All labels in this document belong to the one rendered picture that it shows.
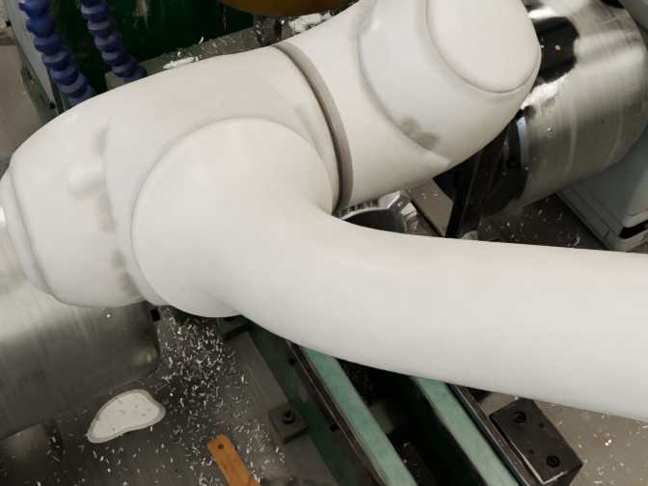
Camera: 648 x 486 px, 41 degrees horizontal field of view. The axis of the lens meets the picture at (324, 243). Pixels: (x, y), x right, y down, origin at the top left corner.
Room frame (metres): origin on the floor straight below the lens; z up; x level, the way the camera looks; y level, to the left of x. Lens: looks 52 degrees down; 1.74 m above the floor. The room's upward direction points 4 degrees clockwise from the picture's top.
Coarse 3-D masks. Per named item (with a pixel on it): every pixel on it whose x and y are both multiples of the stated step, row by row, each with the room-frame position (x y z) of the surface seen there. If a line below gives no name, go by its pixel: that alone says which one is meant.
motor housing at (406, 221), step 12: (360, 204) 0.55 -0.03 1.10; (372, 204) 0.56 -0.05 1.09; (384, 204) 0.57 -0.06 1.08; (408, 204) 0.59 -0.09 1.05; (336, 216) 0.53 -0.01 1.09; (348, 216) 0.54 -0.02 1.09; (360, 216) 0.63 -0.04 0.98; (372, 216) 0.62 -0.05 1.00; (384, 216) 0.61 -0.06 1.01; (396, 216) 0.58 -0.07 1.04; (408, 216) 0.58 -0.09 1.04; (372, 228) 0.61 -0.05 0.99; (384, 228) 0.60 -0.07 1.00; (396, 228) 0.59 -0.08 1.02; (408, 228) 0.58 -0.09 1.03
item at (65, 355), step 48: (0, 240) 0.43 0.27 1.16; (0, 288) 0.39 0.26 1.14; (0, 336) 0.36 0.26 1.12; (48, 336) 0.37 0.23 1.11; (96, 336) 0.38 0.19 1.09; (144, 336) 0.40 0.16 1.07; (0, 384) 0.33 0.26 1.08; (48, 384) 0.35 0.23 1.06; (96, 384) 0.37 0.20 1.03; (0, 432) 0.32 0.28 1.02
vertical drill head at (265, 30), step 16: (224, 0) 0.58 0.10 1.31; (240, 0) 0.57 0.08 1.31; (256, 0) 0.57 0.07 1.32; (272, 0) 0.57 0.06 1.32; (288, 0) 0.57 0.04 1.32; (304, 0) 0.57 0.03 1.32; (320, 0) 0.58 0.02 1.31; (336, 0) 0.58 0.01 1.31; (352, 0) 0.63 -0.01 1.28; (224, 16) 0.67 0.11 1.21; (256, 16) 0.58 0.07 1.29; (272, 16) 0.58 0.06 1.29; (224, 32) 0.67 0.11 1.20; (256, 32) 0.59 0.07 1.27; (272, 32) 0.58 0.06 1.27
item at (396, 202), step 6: (396, 192) 0.57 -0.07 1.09; (402, 192) 0.58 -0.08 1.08; (384, 198) 0.57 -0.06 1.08; (390, 198) 0.57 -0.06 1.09; (396, 198) 0.57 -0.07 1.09; (402, 198) 0.57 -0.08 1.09; (408, 198) 0.58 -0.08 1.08; (390, 204) 0.56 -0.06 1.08; (396, 204) 0.57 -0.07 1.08; (402, 204) 0.57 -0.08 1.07; (396, 210) 0.57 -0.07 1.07
